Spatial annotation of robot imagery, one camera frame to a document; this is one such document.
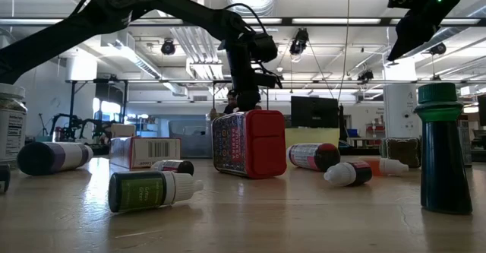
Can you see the red froot loops box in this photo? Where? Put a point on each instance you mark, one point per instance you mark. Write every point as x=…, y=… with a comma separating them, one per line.
x=144, y=152

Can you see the furikake jar tan lid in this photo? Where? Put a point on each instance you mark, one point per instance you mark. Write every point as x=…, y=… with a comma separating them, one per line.
x=214, y=114

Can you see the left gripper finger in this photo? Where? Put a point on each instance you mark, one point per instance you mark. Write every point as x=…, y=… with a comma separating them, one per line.
x=248, y=101

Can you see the grey round ceiling duct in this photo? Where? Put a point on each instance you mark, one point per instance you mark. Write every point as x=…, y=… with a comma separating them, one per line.
x=421, y=44

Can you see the purple food colouring bottle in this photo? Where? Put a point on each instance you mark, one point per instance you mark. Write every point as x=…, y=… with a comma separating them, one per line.
x=53, y=158

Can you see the white rectangular ceiling duct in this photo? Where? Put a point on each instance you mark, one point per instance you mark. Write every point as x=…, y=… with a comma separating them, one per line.
x=129, y=53

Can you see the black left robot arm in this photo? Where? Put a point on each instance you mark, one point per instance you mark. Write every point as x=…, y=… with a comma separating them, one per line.
x=57, y=32

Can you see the orange dropper bottle white cap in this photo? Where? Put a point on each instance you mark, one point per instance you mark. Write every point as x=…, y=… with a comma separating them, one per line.
x=391, y=166

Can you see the red smoked paprika tin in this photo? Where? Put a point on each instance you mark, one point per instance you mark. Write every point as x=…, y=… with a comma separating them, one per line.
x=266, y=143

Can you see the person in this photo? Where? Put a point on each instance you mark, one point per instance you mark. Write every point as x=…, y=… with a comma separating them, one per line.
x=231, y=98

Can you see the black computer monitor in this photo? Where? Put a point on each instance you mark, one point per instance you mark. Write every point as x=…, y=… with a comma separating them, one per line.
x=482, y=110
x=315, y=112

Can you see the yellow plastic bin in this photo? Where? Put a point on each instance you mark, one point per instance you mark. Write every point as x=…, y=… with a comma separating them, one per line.
x=311, y=137

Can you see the glass spice jar white lid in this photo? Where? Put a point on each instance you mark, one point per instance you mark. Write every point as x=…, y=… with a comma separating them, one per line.
x=11, y=131

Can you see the white column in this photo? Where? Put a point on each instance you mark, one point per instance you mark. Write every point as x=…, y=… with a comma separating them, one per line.
x=400, y=105

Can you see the background storage shelf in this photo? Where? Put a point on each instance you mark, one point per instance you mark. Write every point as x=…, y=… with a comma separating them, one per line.
x=146, y=125

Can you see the LED light bar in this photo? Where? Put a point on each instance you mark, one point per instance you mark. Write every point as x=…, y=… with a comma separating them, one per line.
x=334, y=21

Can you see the red background cart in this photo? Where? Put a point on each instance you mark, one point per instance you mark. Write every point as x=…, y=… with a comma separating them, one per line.
x=374, y=129

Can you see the square herb jar green label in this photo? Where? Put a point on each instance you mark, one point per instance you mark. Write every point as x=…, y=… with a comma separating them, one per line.
x=402, y=152

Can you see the yellow corn pops box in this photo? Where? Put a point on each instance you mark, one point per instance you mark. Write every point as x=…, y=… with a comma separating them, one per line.
x=123, y=130

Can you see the blue background chair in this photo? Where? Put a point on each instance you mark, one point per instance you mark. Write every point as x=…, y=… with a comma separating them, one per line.
x=352, y=133

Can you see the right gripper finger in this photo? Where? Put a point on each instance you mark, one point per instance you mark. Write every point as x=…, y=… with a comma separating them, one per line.
x=412, y=32

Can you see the grass green dropper bottle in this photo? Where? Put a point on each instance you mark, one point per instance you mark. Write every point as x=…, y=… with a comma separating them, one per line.
x=144, y=192

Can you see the maroon dropper bottle white cap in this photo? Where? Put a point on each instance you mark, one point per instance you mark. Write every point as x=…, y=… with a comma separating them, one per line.
x=178, y=167

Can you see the dark green bottle green cap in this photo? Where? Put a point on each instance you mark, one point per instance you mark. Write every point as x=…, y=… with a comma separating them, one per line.
x=442, y=162

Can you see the red dropper bottle white cap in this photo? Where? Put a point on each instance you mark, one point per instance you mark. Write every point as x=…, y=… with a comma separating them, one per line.
x=347, y=174

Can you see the black background rig frame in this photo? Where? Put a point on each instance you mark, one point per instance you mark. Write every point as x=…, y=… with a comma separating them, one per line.
x=220, y=81
x=71, y=108

